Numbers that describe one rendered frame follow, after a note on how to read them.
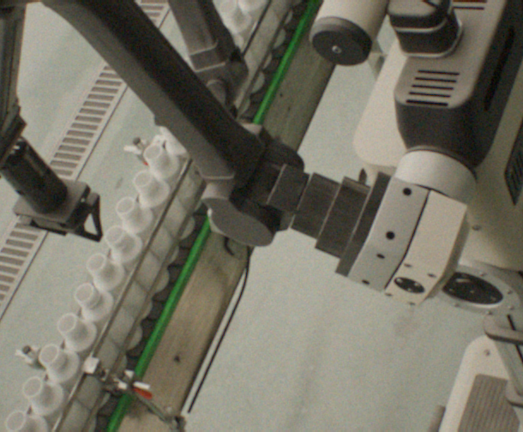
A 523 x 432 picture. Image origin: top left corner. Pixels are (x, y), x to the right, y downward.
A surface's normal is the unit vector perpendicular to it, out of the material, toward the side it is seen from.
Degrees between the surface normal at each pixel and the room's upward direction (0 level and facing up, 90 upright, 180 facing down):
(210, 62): 65
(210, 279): 90
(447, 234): 30
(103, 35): 89
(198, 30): 58
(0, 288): 0
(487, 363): 0
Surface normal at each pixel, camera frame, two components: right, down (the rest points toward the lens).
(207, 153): -0.37, 0.77
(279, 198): 0.11, -0.41
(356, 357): -0.36, -0.54
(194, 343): 0.85, 0.14
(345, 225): -0.11, 0.13
